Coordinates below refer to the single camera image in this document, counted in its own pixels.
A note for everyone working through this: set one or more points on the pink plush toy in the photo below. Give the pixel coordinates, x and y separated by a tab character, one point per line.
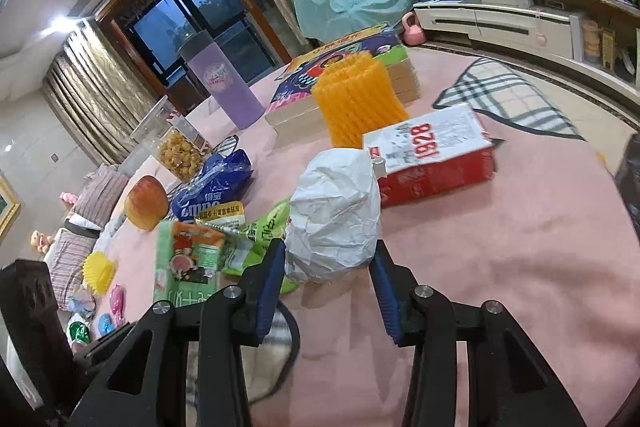
68	198

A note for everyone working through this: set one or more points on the white TV cabinet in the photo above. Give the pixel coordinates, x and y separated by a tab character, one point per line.
500	19

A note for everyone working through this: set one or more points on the green foil wrapper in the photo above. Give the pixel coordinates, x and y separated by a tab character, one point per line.
79	332

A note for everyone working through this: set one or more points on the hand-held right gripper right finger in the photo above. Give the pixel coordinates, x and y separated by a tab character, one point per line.
387	297

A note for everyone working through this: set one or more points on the pale blue wrapper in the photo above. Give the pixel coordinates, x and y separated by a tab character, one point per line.
81	302

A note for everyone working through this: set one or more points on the blue snack packet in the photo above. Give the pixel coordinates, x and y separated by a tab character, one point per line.
215	187

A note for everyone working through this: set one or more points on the ceiling light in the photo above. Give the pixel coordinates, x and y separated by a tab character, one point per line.
63	25

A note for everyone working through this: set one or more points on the glass balcony door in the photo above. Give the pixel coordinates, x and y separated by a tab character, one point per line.
170	27

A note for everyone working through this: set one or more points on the white waste bin black liner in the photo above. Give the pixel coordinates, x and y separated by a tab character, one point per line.
630	177

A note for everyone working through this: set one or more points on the red apple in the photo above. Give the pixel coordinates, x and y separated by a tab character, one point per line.
145	204

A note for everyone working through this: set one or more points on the purple tumbler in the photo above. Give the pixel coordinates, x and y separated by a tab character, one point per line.
225	87

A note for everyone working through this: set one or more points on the red and white box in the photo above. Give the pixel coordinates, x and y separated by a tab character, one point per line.
430	157

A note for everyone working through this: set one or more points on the blue candy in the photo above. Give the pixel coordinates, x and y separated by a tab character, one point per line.
105	325

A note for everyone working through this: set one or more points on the striped cushion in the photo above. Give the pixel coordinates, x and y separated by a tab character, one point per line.
65	262
100	194

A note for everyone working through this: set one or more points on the yellow box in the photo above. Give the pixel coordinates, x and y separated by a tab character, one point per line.
608	49

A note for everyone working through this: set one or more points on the small yellow foam cup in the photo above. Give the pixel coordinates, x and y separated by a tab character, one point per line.
97	272

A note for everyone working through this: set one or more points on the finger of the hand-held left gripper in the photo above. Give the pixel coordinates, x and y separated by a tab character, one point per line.
102	343

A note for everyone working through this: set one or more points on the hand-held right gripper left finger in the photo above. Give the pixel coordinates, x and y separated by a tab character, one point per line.
267	292

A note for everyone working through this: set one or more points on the colourful book box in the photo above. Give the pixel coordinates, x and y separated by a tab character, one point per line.
302	69

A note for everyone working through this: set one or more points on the light green wrapper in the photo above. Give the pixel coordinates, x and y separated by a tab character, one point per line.
265	232

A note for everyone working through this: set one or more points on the pink candy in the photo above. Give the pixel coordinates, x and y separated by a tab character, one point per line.
117	304

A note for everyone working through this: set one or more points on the beige plush toy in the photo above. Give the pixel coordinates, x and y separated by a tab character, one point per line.
41	241

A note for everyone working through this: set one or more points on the stacked yellow round containers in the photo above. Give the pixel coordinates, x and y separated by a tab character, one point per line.
591	42

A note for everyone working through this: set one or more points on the orange foam fruit net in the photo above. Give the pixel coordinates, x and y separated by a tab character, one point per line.
357	102

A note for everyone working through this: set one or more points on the pink kettlebell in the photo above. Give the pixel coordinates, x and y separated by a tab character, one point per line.
414	34

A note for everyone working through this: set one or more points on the clear jar of yellow puffs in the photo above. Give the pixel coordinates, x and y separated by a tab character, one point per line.
182	157

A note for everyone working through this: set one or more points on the white paper ball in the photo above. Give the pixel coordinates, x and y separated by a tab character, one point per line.
332	217

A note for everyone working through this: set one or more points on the gold picture frame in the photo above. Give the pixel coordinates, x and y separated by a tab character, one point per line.
7	207

